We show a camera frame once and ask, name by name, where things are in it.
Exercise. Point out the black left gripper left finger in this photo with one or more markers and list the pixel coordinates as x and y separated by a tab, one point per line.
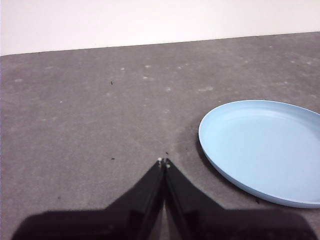
105	222

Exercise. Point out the light blue round plate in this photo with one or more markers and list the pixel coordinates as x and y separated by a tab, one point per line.
265	150

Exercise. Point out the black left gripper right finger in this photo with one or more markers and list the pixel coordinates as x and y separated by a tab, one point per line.
225	225

